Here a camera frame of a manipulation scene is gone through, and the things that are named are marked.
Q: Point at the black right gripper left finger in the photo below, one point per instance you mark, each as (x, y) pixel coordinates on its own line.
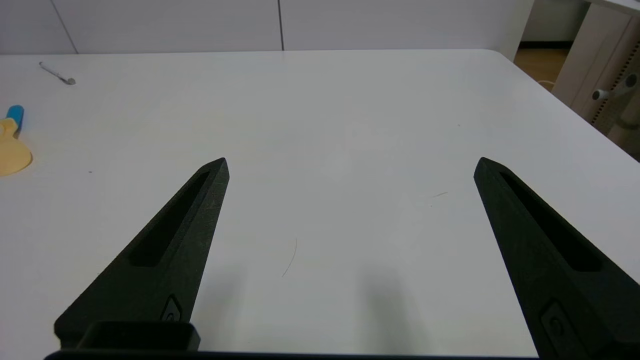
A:
(160, 265)

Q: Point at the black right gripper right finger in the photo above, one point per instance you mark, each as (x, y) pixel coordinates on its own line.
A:
(555, 265)

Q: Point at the white marker pen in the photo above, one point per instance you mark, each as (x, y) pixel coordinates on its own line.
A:
(57, 74)

